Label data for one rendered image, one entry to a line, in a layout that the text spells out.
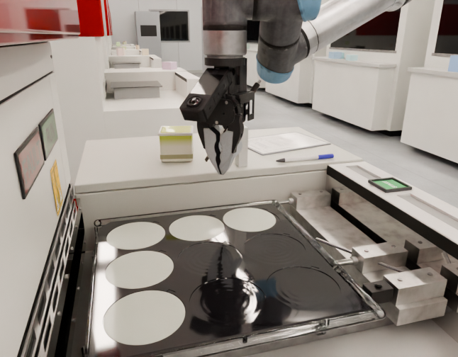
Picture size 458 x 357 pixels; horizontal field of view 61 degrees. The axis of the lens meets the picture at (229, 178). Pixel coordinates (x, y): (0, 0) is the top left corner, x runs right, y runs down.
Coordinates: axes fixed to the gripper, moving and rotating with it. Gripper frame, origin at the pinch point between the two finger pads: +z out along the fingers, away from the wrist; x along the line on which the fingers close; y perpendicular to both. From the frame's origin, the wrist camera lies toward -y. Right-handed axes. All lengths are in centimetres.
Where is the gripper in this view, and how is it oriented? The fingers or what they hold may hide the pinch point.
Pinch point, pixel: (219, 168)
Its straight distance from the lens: 72.9
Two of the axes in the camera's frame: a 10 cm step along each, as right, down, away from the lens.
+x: -8.7, -1.7, 4.6
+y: 4.9, -3.0, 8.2
